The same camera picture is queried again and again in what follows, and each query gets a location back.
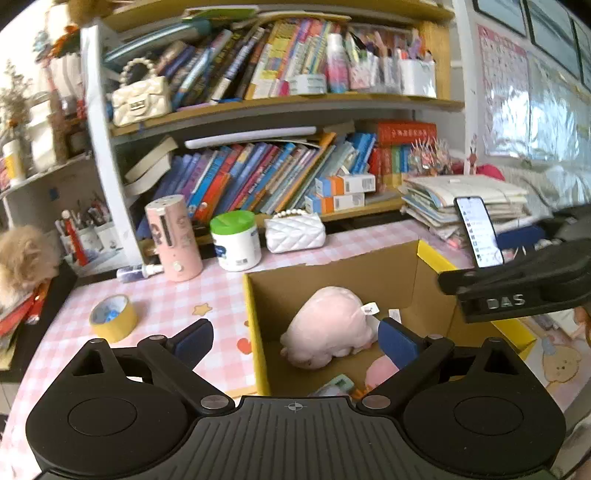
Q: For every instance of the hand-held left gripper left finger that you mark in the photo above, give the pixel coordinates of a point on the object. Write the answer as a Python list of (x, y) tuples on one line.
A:
[(196, 340)]

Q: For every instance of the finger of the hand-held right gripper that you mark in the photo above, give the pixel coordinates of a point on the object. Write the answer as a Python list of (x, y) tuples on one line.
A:
[(498, 270), (570, 224)]

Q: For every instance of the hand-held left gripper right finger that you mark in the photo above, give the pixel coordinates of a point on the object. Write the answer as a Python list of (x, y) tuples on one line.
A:
[(397, 342)]

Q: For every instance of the large pink plush toy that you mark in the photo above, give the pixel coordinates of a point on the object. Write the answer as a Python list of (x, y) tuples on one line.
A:
[(328, 327)]

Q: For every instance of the cardboard box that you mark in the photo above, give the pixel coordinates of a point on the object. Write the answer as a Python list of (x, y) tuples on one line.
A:
[(277, 295)]

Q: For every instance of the smartphone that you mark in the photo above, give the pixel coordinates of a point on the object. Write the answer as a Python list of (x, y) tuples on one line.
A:
[(478, 230)]

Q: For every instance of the pink checked tablecloth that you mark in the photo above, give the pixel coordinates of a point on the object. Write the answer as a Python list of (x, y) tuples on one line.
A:
[(152, 295)]

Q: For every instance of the pile of notebooks and papers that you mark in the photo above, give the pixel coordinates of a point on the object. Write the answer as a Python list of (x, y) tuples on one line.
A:
[(461, 198)]

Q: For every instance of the yellow tape roll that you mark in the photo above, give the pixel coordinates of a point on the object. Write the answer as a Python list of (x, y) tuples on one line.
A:
[(113, 318)]

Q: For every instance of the small dark bottle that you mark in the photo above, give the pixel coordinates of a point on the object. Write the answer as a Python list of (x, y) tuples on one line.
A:
[(138, 272)]

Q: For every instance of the pink cylindrical tumbler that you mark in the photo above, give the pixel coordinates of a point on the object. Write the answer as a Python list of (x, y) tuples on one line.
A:
[(173, 240)]

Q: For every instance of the white jar with green lid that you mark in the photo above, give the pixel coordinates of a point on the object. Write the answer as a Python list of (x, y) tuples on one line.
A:
[(235, 242)]

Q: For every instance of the bunch of colourful trinkets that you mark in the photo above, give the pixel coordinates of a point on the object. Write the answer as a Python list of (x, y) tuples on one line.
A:
[(429, 154)]

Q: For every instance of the white quilted purse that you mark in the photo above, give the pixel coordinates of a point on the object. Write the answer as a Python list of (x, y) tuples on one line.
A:
[(295, 233)]

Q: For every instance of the orange and blue carton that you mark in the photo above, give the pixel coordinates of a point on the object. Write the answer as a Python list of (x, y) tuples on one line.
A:
[(334, 203), (344, 184)]

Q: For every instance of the pen cups with pens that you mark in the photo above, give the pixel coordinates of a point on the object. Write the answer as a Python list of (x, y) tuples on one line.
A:
[(87, 233)]

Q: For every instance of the row of colourful books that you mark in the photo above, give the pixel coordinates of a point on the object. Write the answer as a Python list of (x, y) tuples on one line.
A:
[(258, 177)]

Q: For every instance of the tan fluffy animal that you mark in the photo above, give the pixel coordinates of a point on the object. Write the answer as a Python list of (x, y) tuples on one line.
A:
[(21, 263)]

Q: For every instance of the wooden bookshelf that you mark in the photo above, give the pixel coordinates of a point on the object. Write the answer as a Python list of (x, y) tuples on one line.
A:
[(104, 152)]

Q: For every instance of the white light bar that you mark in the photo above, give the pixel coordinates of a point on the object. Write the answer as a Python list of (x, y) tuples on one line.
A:
[(249, 137)]

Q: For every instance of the white pen holder with pens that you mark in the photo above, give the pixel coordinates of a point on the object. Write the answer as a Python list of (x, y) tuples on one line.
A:
[(401, 74)]

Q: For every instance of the white side shelf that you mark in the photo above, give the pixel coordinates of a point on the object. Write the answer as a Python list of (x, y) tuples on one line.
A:
[(46, 173)]

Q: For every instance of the pink and white spray bottle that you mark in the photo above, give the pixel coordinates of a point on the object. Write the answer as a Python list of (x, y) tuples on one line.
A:
[(337, 62)]

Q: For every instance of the row of upright books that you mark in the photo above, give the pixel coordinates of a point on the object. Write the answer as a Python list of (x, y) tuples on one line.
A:
[(231, 60)]

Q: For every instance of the dried flower bunch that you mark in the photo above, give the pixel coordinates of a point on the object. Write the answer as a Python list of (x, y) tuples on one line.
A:
[(14, 97)]

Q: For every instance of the shiny wall poster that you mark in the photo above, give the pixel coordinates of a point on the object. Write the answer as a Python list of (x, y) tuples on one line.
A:
[(558, 115)]

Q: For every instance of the pink wall poster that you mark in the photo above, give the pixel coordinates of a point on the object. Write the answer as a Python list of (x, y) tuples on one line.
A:
[(503, 87)]

